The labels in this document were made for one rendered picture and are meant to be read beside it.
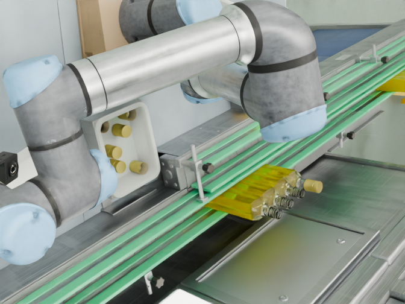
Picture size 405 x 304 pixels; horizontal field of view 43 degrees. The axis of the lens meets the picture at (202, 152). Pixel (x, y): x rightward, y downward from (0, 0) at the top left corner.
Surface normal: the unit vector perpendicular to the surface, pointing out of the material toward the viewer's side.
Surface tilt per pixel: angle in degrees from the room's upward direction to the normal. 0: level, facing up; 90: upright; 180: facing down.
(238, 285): 90
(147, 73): 17
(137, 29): 70
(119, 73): 25
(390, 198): 90
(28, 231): 8
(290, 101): 51
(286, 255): 90
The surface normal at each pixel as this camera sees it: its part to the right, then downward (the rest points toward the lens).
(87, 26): -0.68, 0.23
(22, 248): 0.73, 0.29
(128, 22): -0.41, 0.25
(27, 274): -0.16, -0.91
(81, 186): 0.64, 0.11
